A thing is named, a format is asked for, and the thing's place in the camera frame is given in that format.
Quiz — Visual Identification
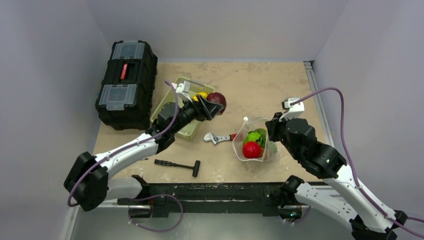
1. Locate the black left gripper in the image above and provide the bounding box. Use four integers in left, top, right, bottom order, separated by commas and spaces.
170, 95, 223, 136

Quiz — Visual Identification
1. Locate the dark red apple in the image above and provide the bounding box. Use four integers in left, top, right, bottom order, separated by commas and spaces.
206, 92, 227, 115

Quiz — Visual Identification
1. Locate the yellow banana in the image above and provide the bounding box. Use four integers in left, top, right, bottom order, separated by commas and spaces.
192, 92, 209, 102

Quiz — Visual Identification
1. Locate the pale green perforated basket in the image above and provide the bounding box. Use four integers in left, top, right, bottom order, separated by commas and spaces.
150, 76, 216, 141

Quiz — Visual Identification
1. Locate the green watermelon toy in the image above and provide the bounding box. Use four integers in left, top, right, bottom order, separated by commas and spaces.
243, 131, 263, 145

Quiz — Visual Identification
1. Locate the clear zip top bag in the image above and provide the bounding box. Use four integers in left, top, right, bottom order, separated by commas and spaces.
232, 116, 278, 162

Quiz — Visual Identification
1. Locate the red tomato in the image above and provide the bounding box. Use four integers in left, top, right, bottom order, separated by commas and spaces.
242, 141, 263, 159

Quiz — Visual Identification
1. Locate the green bell pepper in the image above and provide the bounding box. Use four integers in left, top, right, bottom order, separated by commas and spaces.
255, 128, 267, 148

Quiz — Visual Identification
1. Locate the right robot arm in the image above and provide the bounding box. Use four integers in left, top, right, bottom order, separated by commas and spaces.
265, 112, 408, 240

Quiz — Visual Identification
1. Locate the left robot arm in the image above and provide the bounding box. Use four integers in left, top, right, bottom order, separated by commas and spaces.
63, 92, 227, 212

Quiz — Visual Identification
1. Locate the black hammer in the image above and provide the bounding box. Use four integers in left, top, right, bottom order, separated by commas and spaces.
154, 159, 201, 178

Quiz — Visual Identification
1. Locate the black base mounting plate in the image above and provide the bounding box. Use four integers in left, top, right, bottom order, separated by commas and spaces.
117, 182, 305, 221

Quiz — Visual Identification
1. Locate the black plastic toolbox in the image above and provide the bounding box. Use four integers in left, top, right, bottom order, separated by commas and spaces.
95, 40, 158, 131

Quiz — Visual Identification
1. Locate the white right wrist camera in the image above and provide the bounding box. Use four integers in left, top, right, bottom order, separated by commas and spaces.
279, 97, 305, 121

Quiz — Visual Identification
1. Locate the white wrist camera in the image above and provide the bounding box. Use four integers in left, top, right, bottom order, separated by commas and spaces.
171, 81, 193, 102
279, 97, 305, 121

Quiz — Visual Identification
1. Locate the red handled adjustable wrench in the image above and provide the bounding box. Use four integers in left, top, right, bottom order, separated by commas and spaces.
203, 132, 237, 145

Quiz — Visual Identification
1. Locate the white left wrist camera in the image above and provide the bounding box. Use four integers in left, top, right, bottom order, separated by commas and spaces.
171, 81, 193, 102

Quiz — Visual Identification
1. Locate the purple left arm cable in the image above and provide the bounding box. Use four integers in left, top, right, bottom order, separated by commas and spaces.
67, 79, 180, 208

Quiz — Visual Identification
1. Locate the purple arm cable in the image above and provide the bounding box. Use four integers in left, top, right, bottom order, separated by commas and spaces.
67, 79, 180, 208
288, 87, 424, 239

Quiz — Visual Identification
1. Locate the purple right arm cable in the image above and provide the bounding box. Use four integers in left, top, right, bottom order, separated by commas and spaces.
288, 87, 424, 239

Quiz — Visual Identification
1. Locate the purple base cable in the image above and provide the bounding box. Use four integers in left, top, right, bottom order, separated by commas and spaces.
128, 194, 184, 233

